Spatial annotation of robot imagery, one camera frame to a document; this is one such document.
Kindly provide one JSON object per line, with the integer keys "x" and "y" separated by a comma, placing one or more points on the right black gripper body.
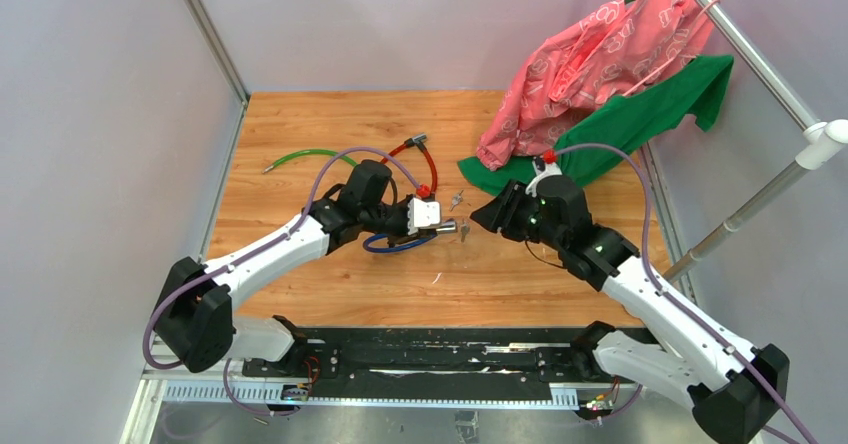
{"x": 528, "y": 222}

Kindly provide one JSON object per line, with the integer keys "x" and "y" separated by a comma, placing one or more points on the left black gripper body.
{"x": 396, "y": 219}

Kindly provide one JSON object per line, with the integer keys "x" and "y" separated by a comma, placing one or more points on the blue cable lock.
{"x": 386, "y": 244}

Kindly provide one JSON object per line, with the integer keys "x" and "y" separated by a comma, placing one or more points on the red cable lock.
{"x": 412, "y": 150}

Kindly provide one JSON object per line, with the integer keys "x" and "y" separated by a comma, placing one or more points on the silver key with ring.
{"x": 456, "y": 200}

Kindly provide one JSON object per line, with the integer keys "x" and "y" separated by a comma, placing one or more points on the green cable lock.
{"x": 313, "y": 152}

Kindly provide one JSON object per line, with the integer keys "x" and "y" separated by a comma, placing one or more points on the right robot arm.
{"x": 731, "y": 387}

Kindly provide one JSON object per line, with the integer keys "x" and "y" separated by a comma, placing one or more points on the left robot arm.
{"x": 193, "y": 323}

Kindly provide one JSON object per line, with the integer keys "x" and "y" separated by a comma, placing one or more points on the green t-shirt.
{"x": 626, "y": 123}

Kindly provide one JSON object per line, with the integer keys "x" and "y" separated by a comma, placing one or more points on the pink patterned garment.
{"x": 575, "y": 72}

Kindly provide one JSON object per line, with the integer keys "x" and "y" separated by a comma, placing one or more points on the pink clothes hanger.
{"x": 700, "y": 17}

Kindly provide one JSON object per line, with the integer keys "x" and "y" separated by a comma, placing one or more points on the metal clothes rack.
{"x": 735, "y": 200}

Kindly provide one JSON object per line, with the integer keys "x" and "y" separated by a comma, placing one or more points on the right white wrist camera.
{"x": 544, "y": 165}

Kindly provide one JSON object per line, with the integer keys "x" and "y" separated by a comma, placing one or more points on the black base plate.
{"x": 442, "y": 365}

